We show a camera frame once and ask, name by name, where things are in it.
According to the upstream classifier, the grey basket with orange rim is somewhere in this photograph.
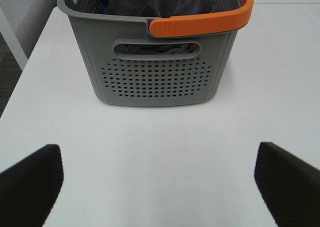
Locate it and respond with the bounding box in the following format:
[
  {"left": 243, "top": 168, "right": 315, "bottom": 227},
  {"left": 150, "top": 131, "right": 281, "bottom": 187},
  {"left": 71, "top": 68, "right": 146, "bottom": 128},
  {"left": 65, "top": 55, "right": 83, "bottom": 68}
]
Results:
[{"left": 57, "top": 0, "right": 254, "bottom": 107}]

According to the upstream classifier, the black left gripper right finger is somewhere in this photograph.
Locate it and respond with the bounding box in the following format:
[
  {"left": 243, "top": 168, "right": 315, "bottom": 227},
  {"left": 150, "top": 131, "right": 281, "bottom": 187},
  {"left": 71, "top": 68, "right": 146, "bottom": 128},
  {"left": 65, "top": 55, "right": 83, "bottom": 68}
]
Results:
[{"left": 254, "top": 142, "right": 320, "bottom": 227}]

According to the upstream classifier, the white table leg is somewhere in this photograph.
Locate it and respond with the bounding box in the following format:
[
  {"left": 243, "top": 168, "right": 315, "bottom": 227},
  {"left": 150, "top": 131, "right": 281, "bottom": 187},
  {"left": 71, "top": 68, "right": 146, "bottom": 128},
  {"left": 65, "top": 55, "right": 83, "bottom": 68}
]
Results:
[{"left": 0, "top": 8, "right": 28, "bottom": 71}]

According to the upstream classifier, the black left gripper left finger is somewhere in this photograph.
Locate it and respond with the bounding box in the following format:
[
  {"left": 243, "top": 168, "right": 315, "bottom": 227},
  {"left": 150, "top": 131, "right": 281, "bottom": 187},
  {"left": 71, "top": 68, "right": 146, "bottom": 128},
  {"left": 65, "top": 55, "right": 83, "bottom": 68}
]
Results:
[{"left": 0, "top": 144, "right": 64, "bottom": 227}]

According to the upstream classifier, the dark grey towel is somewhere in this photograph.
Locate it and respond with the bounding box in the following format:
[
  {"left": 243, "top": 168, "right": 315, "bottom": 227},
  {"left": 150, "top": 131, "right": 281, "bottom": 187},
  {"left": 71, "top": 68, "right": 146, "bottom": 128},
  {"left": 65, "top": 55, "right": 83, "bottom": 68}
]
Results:
[{"left": 98, "top": 0, "right": 212, "bottom": 55}]

